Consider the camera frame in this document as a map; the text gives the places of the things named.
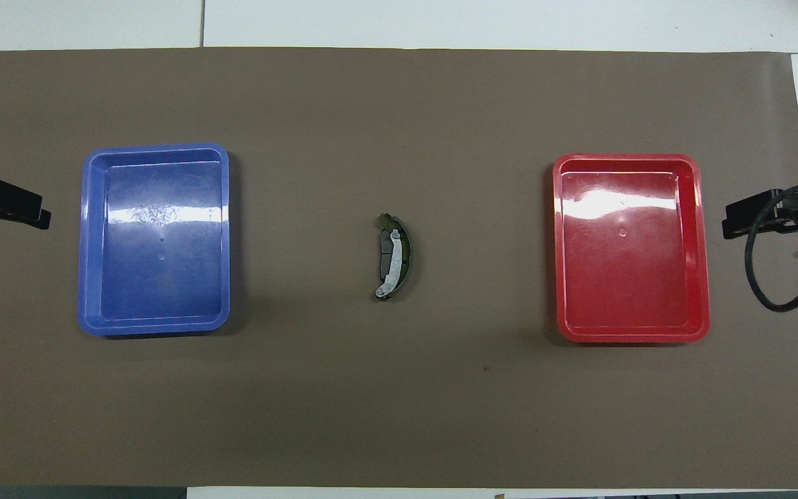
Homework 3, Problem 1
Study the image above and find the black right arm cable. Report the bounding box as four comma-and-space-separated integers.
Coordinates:
744, 182, 798, 313

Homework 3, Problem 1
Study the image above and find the red plastic tray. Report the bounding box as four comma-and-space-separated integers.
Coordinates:
552, 153, 711, 344

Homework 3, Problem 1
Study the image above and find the curved brake shoe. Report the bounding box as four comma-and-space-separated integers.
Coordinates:
373, 212, 416, 301

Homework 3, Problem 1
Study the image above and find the blue plastic tray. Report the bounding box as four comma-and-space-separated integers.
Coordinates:
78, 143, 232, 338

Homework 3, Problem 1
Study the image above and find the brown table mat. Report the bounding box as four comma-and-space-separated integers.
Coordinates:
0, 47, 798, 489

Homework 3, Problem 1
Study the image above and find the grey brake pad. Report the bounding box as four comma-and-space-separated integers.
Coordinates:
379, 229, 401, 276

